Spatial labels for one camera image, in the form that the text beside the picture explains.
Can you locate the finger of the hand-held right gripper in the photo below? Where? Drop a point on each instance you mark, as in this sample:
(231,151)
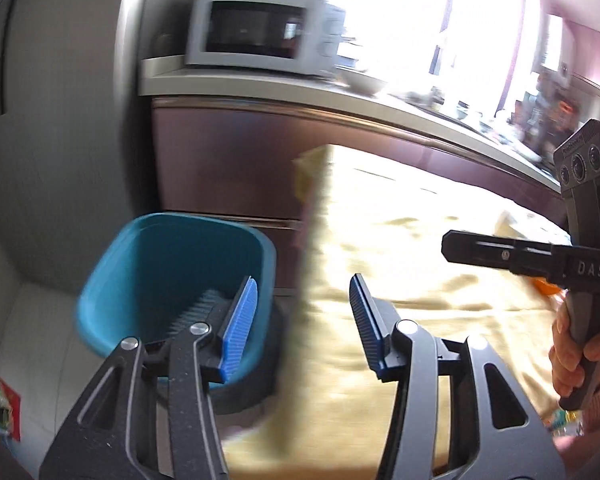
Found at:
(490,250)

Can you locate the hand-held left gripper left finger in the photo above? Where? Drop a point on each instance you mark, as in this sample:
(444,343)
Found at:
(240,330)

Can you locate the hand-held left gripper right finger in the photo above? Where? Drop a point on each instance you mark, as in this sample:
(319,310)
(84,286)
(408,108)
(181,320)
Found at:
(365,325)

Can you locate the blue plastic trash bin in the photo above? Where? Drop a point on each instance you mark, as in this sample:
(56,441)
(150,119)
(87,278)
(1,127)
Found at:
(155,270)

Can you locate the person's right hand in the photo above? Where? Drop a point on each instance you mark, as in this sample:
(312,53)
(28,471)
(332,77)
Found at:
(562,355)

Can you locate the orange plastic wrapper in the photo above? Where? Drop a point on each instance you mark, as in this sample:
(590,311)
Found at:
(545,286)

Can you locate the yellow patterned tablecloth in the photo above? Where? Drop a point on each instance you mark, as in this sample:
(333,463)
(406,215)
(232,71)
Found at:
(405,220)

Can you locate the brown base cabinets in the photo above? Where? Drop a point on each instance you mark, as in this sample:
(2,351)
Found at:
(220,160)

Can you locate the white ceramic bowl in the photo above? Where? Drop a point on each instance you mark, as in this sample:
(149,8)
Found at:
(362,80)

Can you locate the white kitchen counter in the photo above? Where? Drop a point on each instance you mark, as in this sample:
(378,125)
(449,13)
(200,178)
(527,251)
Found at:
(260,90)

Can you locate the kitchen window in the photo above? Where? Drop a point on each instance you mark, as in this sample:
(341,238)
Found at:
(405,20)

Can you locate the red printed packet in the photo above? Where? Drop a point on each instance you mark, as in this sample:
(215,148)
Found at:
(2,402)

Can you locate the silver refrigerator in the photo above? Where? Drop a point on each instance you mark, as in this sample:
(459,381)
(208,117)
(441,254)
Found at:
(55,135)

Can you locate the white microwave oven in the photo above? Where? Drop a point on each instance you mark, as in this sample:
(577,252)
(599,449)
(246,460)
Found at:
(245,25)

